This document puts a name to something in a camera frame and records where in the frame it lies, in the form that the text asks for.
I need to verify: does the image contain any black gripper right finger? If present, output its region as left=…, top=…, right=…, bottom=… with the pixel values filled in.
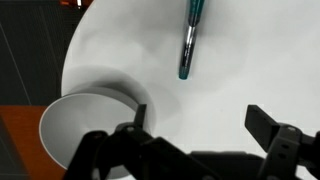
left=244, top=104, right=320, bottom=180

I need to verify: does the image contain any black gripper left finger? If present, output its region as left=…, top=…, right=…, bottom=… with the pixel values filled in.
left=63, top=103, right=218, bottom=180

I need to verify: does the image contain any teal and black pen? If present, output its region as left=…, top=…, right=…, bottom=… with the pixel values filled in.
left=178, top=0, right=206, bottom=81

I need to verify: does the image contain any white round bowl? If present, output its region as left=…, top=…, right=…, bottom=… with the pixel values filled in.
left=38, top=92, right=158, bottom=180

